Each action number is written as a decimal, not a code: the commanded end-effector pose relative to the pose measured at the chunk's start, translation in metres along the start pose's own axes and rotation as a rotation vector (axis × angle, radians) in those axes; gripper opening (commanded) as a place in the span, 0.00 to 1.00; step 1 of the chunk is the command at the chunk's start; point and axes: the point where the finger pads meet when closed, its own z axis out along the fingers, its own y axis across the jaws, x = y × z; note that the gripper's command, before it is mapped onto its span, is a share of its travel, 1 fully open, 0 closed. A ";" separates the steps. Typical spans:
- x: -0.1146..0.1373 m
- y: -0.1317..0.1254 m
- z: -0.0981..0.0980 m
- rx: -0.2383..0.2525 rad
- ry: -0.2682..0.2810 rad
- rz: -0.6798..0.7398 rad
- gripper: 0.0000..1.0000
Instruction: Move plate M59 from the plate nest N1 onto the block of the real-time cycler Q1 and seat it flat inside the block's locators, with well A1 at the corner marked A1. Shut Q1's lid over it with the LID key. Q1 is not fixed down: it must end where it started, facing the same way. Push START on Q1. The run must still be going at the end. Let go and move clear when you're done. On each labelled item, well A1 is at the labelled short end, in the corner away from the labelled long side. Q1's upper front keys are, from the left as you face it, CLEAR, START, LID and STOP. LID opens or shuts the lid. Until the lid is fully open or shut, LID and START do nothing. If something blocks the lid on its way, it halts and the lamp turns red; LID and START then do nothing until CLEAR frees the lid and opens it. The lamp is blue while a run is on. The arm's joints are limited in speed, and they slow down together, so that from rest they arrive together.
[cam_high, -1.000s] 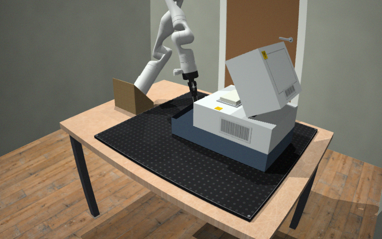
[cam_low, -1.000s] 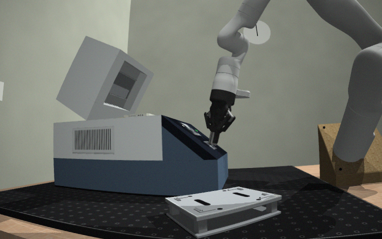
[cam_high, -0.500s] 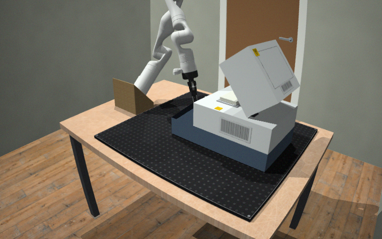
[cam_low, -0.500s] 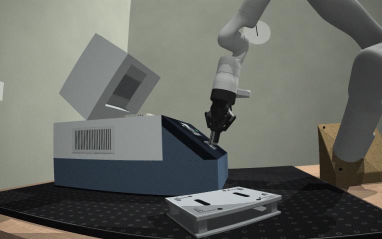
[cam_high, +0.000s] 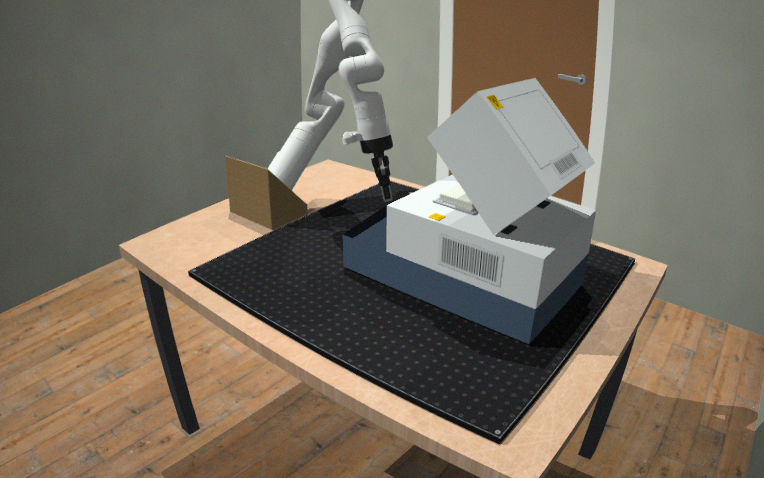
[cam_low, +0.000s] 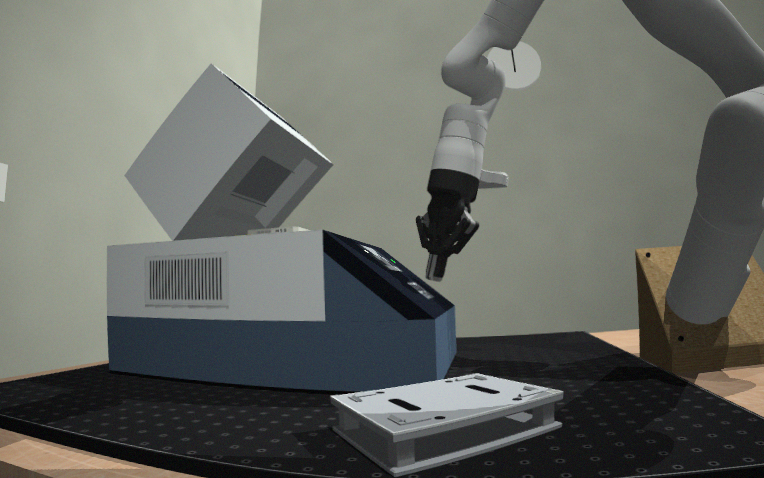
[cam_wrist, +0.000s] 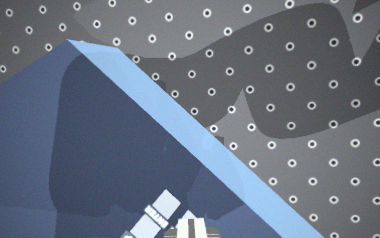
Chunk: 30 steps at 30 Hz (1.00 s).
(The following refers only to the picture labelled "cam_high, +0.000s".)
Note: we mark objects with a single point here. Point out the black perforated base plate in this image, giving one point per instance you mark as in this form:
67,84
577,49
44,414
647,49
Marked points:
293,279

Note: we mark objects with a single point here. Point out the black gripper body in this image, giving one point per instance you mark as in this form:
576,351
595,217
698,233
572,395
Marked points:
377,147

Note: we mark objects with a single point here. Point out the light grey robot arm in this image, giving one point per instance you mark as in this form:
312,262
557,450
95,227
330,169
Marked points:
289,164

